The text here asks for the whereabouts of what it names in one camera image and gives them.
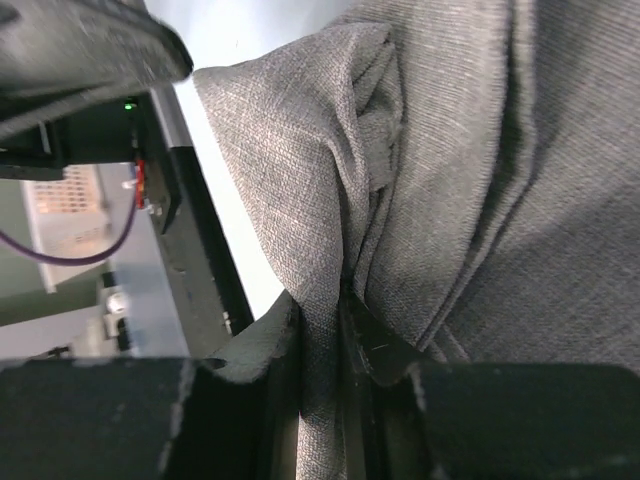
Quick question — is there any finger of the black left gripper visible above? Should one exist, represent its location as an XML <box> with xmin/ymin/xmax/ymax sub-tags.
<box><xmin>1</xmin><ymin>1</ymin><xmax>193</xmax><ymax>139</ymax></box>

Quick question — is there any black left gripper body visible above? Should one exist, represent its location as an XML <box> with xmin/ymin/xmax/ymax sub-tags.
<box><xmin>1</xmin><ymin>93</ymin><xmax>149</xmax><ymax>181</ymax></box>

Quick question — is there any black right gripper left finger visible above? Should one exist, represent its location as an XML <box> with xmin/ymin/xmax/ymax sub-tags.
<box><xmin>1</xmin><ymin>294</ymin><xmax>300</xmax><ymax>479</ymax></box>

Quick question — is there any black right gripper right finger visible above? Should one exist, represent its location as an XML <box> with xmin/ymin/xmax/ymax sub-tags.
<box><xmin>339</xmin><ymin>287</ymin><xmax>639</xmax><ymax>479</ymax></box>

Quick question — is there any grey cloth napkin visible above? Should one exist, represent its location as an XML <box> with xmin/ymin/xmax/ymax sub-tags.
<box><xmin>194</xmin><ymin>1</ymin><xmax>639</xmax><ymax>479</ymax></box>

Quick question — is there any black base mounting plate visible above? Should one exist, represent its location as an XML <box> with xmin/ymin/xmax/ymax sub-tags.
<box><xmin>142</xmin><ymin>87</ymin><xmax>254</xmax><ymax>357</ymax></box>

